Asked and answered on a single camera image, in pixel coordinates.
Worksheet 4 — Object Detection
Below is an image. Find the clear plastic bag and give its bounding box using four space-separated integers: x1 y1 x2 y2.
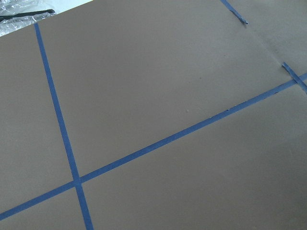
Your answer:
0 0 88 36

